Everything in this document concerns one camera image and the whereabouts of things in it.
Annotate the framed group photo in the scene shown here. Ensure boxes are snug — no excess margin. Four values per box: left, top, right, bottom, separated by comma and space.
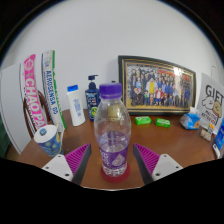
117, 55, 197, 116

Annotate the small patterned pouch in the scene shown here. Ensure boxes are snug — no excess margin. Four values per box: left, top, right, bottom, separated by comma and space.
199, 128, 213, 142

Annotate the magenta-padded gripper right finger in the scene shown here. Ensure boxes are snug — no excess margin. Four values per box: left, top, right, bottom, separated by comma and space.
132, 143, 184, 185

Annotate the blue tissue pack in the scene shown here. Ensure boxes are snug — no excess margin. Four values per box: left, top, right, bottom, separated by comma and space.
179, 107, 202, 130

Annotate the white bottle with blue cap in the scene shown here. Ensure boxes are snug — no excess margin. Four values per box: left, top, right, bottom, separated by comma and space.
66, 84, 87, 127

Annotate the blue detergent bottle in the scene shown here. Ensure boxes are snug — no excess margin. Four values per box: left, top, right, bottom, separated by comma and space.
213, 118, 224, 158

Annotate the dark blue pump bottle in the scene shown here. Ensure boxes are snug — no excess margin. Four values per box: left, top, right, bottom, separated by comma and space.
84, 74, 102, 122

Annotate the white green shuttlecock tube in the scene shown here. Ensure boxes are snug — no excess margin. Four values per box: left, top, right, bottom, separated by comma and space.
41, 49, 67, 132

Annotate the clear purple-capped water bottle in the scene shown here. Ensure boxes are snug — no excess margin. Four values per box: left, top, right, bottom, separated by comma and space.
93, 82, 133, 178

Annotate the green crate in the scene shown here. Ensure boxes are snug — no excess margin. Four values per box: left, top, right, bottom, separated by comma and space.
0, 116, 11, 158

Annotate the pink shuttlecock tube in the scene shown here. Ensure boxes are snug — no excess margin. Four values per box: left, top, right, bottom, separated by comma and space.
19, 54, 48, 134

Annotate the white refrigerator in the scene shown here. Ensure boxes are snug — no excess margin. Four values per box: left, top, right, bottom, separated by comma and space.
0, 63, 34, 155

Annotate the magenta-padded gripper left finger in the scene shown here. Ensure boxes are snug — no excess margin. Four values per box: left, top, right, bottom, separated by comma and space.
40, 143, 92, 185

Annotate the brown wooden chair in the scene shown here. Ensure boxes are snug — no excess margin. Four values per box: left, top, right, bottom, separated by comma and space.
22, 89, 51, 139

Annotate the white paper gift bag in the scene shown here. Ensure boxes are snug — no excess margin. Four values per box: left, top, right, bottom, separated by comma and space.
195, 66, 224, 131

